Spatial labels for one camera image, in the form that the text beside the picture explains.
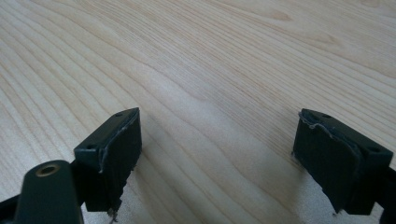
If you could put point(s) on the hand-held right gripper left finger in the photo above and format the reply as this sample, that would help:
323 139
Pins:
120 155

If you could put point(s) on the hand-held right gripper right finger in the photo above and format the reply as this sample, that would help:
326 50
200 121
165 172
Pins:
330 161

